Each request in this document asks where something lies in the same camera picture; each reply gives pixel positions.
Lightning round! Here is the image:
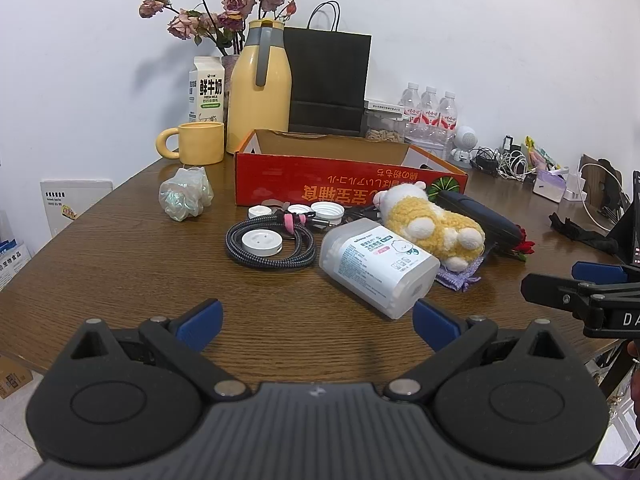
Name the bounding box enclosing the white milk carton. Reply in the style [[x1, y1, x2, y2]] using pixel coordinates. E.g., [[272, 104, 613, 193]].
[[188, 56, 224, 122]]

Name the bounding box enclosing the black braided cable coil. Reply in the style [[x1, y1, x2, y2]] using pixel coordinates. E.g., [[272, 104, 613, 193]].
[[223, 211, 324, 272]]

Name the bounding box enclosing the purple cloth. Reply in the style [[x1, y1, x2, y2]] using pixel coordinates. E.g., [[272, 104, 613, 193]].
[[435, 255, 486, 292]]

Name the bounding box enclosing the tangled cables pile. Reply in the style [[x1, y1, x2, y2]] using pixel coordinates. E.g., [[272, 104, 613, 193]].
[[470, 145, 532, 181]]

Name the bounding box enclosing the iridescent plastic bag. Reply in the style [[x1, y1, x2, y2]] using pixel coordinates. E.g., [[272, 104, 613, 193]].
[[158, 167, 214, 222]]

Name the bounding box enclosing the water bottle left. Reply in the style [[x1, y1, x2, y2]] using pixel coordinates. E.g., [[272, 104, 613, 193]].
[[398, 82, 421, 141]]

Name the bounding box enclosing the water bottle middle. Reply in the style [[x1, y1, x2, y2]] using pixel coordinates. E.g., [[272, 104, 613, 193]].
[[418, 86, 439, 141]]

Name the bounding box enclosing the water bottle right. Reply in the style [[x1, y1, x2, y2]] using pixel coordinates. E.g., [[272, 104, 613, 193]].
[[436, 91, 458, 145]]

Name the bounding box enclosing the dark blue glasses case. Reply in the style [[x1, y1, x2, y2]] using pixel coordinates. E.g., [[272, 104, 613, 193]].
[[435, 191, 522, 249]]

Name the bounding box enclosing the red artificial rose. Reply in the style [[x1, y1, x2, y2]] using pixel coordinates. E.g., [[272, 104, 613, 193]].
[[499, 226, 535, 262]]

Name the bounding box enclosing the purple white box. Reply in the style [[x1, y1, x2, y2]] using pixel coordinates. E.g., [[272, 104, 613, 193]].
[[533, 170, 587, 204]]

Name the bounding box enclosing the large white ribbed lid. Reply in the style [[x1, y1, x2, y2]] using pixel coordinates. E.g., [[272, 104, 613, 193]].
[[310, 200, 345, 226]]

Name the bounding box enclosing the clear seed container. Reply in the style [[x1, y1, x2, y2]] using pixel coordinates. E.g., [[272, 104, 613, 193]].
[[363, 100, 407, 143]]

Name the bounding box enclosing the black paper bag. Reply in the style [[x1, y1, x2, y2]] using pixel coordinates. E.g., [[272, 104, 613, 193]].
[[284, 0, 371, 136]]

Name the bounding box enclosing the dried rose bouquet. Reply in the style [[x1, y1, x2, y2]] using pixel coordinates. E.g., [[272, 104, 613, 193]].
[[138, 0, 297, 56]]

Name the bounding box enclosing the water bottle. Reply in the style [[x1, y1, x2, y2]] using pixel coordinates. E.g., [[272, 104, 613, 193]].
[[436, 91, 458, 145], [418, 86, 439, 141], [398, 82, 421, 141]]

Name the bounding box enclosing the small white lid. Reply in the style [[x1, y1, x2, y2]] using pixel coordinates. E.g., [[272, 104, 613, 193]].
[[288, 204, 314, 214]]

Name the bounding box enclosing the small white robot figure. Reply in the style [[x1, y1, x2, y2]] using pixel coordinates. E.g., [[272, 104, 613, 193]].
[[450, 126, 477, 168]]

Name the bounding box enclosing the white square charger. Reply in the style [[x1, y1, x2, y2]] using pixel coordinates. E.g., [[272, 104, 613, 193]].
[[247, 205, 273, 219]]

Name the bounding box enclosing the white round disc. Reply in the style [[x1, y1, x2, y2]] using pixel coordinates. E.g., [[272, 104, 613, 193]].
[[241, 229, 283, 258]]

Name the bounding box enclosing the yellow thermos jug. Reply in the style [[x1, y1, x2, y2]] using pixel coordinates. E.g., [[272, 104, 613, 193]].
[[227, 18, 292, 154]]

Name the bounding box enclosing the red orange cardboard box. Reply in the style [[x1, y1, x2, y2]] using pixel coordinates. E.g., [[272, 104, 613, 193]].
[[234, 130, 468, 206]]

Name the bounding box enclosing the clear cotton swab box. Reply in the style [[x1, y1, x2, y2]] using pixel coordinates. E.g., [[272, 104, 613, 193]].
[[319, 219, 440, 320]]

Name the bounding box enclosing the yellow ceramic mug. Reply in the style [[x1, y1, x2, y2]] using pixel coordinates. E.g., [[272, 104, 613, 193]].
[[155, 122, 224, 166]]

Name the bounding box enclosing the yellow white plush alpaca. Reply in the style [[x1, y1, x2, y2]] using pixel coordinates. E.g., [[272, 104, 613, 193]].
[[373, 181, 486, 273]]

